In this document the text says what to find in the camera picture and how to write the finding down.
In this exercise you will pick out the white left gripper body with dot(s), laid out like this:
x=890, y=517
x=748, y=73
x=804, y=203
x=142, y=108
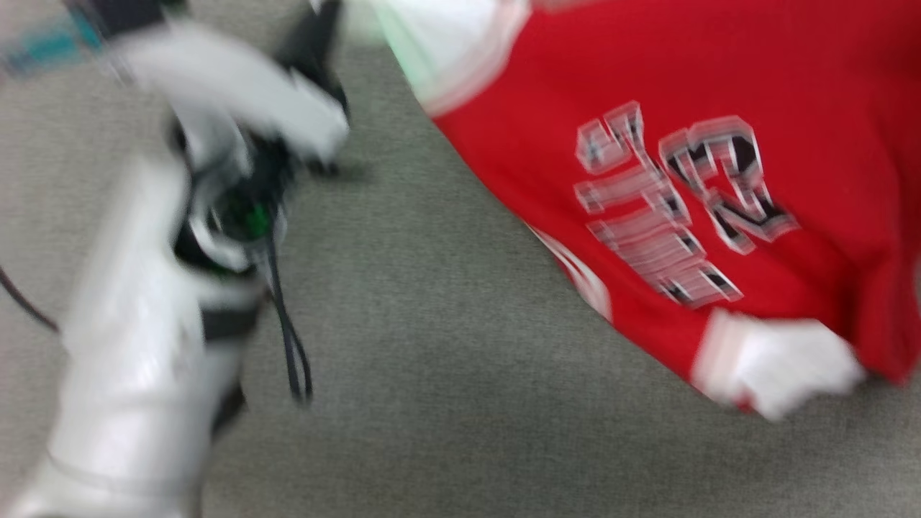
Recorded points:
x=245, y=93

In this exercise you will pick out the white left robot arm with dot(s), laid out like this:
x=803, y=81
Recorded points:
x=137, y=360

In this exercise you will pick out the red white basketball jersey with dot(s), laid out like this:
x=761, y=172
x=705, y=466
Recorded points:
x=827, y=86

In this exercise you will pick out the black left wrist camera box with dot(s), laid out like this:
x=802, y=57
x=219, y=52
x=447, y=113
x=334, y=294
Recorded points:
x=122, y=11

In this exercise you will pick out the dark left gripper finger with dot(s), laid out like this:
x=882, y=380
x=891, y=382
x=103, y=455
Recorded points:
x=324, y=50

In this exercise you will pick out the grey fabric sofa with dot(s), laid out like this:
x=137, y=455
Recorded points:
x=468, y=396

